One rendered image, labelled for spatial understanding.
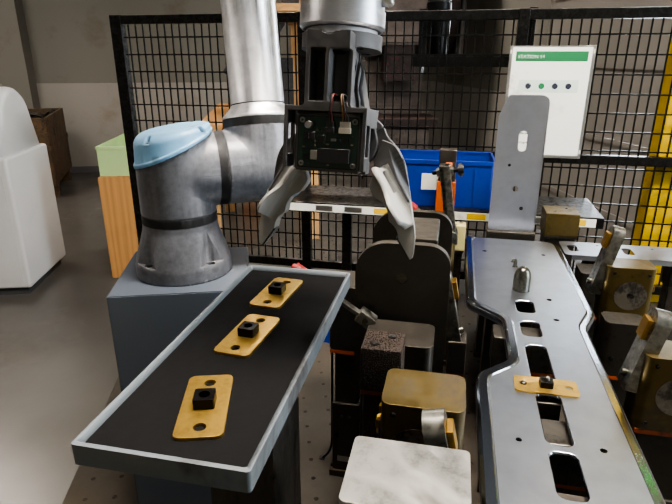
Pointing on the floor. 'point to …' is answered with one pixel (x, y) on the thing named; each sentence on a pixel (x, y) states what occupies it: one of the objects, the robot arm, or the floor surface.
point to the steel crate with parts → (60, 162)
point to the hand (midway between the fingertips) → (336, 252)
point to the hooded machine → (25, 202)
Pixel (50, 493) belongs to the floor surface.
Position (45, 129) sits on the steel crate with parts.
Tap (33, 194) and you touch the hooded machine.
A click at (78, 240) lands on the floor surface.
